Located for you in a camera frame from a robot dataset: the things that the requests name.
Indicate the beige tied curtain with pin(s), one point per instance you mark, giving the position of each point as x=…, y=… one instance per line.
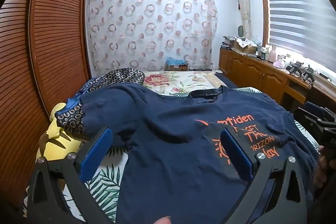
x=242, y=3

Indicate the pink cap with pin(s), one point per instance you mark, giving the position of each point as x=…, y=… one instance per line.
x=278, y=64

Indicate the wooden window frame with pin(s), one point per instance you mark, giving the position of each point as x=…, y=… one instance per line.
x=263, y=8

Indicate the person's right hand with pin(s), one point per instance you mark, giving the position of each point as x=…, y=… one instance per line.
x=320, y=169

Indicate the black devices on stand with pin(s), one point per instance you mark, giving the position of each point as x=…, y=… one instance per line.
x=302, y=71

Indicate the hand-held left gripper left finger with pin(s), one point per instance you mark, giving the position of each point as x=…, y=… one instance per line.
x=95, y=153

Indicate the person's left hand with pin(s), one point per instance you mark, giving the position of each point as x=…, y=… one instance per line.
x=162, y=220

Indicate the small oval desk fan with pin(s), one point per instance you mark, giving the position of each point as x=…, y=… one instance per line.
x=240, y=31

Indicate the floral bed blanket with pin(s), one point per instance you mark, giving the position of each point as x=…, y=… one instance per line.
x=183, y=81

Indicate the wooden louvered wardrobe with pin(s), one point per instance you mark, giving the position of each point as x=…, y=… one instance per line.
x=39, y=56

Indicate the circle patterned sheer curtain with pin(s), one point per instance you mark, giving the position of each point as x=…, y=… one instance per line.
x=152, y=29

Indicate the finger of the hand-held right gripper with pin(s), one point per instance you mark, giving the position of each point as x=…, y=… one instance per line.
x=308, y=119
x=315, y=107

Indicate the cardboard box with blue cloth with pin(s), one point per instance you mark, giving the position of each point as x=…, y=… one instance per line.
x=176, y=64

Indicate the grey striped window blind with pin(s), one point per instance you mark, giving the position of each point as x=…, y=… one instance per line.
x=302, y=14

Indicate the yellow plush toy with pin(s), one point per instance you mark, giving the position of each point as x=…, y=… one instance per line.
x=60, y=145

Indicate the pink bottle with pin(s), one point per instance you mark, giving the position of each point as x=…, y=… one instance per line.
x=272, y=54

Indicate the open cardboard box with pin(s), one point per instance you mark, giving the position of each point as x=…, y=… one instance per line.
x=245, y=47

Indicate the navy printed t-shirt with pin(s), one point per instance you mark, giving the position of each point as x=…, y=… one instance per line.
x=170, y=140

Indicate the palm leaf printed blanket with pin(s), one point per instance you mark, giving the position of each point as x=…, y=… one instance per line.
x=105, y=187

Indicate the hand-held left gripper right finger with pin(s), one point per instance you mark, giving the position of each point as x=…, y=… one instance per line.
x=236, y=153

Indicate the wooden sideboard cabinet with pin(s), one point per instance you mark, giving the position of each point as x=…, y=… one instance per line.
x=262, y=74

